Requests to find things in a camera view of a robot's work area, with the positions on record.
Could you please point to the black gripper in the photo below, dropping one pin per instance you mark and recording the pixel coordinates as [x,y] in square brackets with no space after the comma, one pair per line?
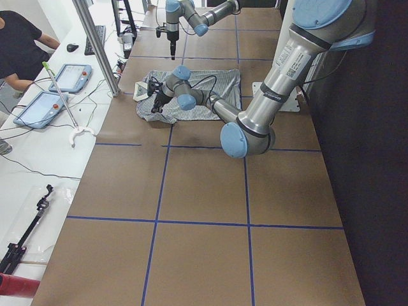
[159,99]
[172,37]

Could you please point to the navy white striped polo shirt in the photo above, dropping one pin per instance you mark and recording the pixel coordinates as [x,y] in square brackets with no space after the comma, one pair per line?
[222,83]

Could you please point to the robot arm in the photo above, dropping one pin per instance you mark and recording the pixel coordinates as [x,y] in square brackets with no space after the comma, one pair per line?
[175,10]
[316,27]

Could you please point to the metal reacher grabber tool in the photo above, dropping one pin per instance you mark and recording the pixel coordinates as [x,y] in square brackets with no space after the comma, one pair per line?
[77,130]

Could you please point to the far blue teach pendant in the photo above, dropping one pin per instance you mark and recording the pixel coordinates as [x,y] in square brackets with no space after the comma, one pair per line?
[72,78]

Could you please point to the blue teach pendant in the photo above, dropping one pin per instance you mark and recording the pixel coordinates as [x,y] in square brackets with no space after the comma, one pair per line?
[40,111]
[72,78]

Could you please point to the black computer mouse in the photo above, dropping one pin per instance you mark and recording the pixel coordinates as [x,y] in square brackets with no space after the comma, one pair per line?
[71,47]

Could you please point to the near blue teach pendant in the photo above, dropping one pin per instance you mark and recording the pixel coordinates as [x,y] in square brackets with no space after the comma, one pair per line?
[40,111]

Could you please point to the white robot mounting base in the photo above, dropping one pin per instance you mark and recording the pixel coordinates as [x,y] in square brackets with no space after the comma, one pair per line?
[289,103]

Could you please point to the person in black shirt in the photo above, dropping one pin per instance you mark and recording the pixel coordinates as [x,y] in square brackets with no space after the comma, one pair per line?
[21,58]

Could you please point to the red cylinder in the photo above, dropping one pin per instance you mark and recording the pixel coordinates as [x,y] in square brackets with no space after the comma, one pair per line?
[12,285]

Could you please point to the aluminium frame post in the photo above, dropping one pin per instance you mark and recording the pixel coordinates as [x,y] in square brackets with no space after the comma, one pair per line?
[99,51]

